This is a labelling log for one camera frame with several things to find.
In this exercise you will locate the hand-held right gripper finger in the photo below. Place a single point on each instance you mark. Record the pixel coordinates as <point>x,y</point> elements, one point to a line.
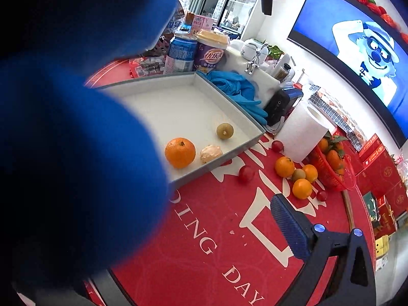
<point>288,229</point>

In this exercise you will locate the orange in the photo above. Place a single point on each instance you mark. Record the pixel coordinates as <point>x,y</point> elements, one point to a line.
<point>302,188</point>
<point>283,166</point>
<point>180,153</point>
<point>309,172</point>

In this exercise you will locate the red cherry tomato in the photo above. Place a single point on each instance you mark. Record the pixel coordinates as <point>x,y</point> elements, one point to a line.
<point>277,145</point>
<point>246,173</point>
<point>322,195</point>

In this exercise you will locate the brown longan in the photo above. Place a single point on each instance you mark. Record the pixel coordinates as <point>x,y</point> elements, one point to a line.
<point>298,174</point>
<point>224,131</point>

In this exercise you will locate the tan lumpy peeled fruit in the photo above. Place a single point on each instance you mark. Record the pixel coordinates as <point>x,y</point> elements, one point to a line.
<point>210,153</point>

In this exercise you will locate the grey shallow cardboard box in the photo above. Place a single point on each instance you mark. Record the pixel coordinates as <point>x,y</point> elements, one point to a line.
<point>178,108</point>

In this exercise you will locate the glass door cabinet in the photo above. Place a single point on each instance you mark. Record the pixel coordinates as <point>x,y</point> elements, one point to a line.
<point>229,0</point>

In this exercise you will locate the green potted plant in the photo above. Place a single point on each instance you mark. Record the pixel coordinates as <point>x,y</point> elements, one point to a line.
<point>274,51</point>

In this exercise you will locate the long wooden back scratcher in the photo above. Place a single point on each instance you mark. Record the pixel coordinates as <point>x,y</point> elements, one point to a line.
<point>349,208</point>

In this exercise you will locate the white lidded pot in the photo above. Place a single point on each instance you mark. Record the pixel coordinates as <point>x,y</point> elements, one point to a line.
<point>251,46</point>

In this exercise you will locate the red plastic mesh basket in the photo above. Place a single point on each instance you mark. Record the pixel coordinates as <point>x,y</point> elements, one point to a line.
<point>331,178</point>

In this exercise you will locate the white plastic bottle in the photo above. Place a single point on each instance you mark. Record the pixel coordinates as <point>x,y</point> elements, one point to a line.
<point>283,59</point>

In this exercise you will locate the silver figurine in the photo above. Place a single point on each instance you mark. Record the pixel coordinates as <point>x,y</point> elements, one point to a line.
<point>255,60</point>

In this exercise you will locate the green gift bag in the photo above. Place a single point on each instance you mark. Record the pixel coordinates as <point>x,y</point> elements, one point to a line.
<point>369,207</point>

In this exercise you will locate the pile of leafy oranges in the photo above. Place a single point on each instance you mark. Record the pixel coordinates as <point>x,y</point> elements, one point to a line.
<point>333,157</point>

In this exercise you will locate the pink milk carton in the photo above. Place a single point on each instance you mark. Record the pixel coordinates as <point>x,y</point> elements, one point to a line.
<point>200,24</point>

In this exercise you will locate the purple cup with yellow lid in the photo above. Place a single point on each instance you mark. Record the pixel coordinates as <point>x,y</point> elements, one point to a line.
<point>210,52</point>

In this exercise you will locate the yellow cardboard box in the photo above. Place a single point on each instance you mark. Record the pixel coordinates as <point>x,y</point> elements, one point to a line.
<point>382,245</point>

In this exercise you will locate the white paper towel roll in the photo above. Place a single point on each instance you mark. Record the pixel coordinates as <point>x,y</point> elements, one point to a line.
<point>302,134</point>

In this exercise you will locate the small white cardboard box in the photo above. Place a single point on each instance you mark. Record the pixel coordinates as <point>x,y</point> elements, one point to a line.
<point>379,264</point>

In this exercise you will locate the red and green ball garland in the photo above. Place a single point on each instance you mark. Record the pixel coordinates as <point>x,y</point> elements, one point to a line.
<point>376,3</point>

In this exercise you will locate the clear printed snack bag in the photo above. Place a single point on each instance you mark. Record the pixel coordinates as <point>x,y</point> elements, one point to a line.
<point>175,19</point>

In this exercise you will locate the blue rubber gloves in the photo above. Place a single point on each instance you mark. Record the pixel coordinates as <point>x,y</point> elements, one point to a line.
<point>236,86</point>

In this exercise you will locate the stack of red gift boxes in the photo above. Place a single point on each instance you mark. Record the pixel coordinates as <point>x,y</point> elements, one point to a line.
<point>382,172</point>

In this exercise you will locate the black box device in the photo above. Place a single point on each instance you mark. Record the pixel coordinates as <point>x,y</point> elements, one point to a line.
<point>280,105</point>

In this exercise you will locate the blue drink can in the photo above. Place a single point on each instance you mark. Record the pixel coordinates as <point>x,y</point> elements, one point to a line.
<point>180,54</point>

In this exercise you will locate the plastic wrapped gift basket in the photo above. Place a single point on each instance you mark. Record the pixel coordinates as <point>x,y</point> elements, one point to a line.
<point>402,165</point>

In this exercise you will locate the red snack packet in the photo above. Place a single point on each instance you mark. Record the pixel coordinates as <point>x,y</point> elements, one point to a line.
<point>145,68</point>

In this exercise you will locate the blurred blue object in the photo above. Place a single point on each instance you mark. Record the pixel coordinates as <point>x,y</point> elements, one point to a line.
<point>63,134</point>

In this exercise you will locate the wall television screen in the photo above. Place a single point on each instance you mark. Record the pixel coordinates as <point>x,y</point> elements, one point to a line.
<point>350,47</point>

